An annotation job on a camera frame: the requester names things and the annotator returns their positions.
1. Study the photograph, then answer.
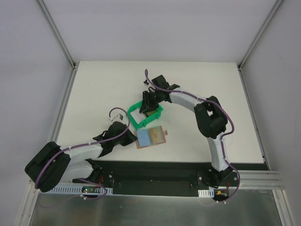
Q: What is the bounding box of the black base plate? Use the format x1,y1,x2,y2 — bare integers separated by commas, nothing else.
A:
84,160,240,197

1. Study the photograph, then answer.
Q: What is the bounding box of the right white cable duct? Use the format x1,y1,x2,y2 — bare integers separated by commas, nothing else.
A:
198,188,214,198

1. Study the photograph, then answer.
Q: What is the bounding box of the green plastic bin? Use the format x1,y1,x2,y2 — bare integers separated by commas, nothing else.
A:
127,101,163,130

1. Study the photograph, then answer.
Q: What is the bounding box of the left aluminium frame post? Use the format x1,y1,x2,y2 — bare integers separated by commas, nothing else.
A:
35,0,76,69

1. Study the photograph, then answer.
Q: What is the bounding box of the gold credit card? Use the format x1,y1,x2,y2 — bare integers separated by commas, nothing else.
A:
149,126,166,144

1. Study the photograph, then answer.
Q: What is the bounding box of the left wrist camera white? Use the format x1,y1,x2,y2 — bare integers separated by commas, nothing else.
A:
109,113,124,122

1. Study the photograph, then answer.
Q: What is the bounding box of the aluminium front rail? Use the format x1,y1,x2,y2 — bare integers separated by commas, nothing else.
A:
29,170,284,191

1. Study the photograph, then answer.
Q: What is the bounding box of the tan leather card holder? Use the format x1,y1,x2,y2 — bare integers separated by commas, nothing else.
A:
135,126,168,149

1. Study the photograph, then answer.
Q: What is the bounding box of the purple cable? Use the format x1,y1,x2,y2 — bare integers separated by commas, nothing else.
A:
34,107,131,190
143,68,241,189

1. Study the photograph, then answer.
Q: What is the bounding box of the left white cable duct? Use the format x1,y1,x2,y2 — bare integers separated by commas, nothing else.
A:
47,185,113,195

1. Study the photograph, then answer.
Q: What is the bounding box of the white cable duct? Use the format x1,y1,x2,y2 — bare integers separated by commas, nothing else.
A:
47,185,113,195
198,188,214,198

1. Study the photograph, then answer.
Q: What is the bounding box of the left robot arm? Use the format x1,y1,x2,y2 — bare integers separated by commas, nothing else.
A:
24,121,137,193

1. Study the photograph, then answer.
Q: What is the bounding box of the aluminium frame post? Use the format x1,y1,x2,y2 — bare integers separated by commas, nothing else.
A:
35,0,76,69
238,0,285,71

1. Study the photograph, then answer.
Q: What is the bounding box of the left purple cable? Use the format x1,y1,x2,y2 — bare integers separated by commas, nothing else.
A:
34,107,131,190

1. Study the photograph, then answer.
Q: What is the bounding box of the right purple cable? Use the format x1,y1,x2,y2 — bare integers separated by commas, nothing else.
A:
143,68,241,189

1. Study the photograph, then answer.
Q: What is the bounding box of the right aluminium frame post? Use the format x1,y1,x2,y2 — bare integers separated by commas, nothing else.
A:
238,0,285,71

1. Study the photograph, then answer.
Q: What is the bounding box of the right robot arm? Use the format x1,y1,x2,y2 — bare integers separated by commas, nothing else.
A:
140,74,232,186

